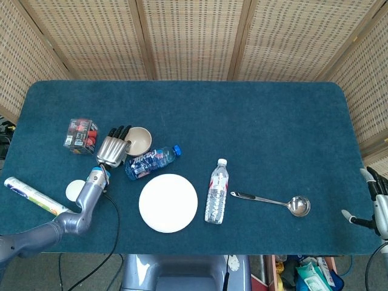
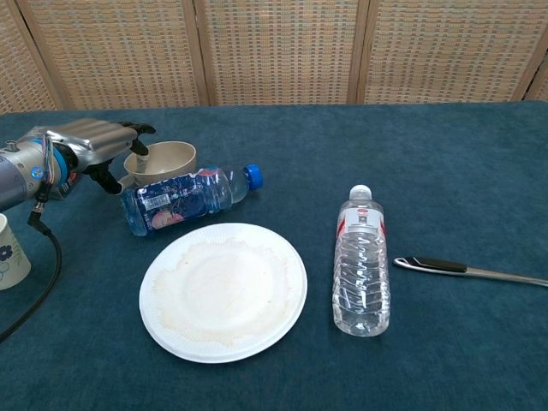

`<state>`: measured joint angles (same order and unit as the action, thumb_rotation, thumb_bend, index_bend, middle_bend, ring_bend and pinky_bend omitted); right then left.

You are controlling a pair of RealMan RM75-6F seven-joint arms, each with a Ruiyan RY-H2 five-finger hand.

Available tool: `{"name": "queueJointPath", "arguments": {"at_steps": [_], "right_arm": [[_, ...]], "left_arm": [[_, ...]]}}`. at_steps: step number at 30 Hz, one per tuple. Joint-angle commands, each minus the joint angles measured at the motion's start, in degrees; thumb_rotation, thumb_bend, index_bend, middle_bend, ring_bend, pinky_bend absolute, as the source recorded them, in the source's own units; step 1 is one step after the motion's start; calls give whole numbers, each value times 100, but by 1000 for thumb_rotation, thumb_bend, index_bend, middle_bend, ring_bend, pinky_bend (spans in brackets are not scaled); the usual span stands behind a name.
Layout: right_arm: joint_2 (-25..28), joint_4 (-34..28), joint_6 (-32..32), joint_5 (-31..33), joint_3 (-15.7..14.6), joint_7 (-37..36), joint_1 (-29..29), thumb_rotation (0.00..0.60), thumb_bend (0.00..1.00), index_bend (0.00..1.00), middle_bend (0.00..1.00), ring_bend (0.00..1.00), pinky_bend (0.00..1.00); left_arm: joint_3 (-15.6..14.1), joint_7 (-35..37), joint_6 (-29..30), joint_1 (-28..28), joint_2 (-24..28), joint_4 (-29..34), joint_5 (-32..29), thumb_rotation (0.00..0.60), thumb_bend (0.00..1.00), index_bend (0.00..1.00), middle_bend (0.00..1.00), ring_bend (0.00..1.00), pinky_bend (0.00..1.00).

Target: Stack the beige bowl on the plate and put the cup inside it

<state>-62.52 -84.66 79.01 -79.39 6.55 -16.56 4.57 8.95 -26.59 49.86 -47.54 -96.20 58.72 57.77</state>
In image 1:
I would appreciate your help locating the black equipment pile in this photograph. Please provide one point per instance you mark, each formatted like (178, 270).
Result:
(4, 142)

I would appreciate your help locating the bamboo screen panel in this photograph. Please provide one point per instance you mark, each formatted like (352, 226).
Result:
(366, 100)
(18, 60)
(194, 39)
(303, 39)
(91, 39)

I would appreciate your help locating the green white wipes pack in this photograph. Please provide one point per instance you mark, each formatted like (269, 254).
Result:
(306, 280)

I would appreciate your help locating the clear water bottle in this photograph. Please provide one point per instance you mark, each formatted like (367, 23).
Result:
(216, 197)

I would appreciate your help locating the clear box red items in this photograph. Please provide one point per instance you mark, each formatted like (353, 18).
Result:
(80, 138)

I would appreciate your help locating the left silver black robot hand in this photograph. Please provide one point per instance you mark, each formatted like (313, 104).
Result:
(110, 150)

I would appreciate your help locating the red storage crate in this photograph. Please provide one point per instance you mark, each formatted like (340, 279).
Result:
(260, 282)

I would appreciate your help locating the blue label drink bottle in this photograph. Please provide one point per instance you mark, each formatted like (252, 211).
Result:
(148, 163)

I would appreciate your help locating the white floral paper cup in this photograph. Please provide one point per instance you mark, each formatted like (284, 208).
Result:
(74, 189)

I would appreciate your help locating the dark teal table mat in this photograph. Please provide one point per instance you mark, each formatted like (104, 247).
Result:
(242, 127)

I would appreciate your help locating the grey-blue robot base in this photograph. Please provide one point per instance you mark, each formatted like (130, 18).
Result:
(182, 272)

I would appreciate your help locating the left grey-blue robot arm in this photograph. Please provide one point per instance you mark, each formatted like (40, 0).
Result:
(36, 235)

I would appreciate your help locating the small beige bowl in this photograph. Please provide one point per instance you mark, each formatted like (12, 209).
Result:
(141, 142)

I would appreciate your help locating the white round plate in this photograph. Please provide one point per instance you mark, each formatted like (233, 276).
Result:
(168, 203)

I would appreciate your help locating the cling wrap roll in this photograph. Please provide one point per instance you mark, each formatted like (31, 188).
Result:
(33, 195)

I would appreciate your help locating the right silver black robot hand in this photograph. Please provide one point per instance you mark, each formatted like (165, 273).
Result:
(382, 206)

